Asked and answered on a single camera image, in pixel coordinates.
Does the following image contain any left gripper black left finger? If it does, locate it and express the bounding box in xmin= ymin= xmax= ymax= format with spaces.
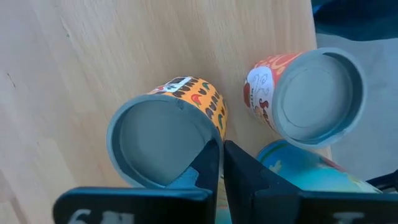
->
xmin=52 ymin=138 xmax=223 ymax=224

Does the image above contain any pink patterned container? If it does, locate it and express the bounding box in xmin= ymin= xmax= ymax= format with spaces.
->
xmin=243 ymin=47 xmax=368 ymax=149

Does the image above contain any blue label tin can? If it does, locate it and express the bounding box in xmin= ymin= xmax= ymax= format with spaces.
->
xmin=255 ymin=139 xmax=384 ymax=194

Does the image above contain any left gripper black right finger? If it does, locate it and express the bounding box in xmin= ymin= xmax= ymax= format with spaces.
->
xmin=223 ymin=139 xmax=398 ymax=224

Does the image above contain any colourful patterned box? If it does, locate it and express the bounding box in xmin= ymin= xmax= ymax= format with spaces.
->
xmin=106 ymin=76 xmax=229 ymax=190

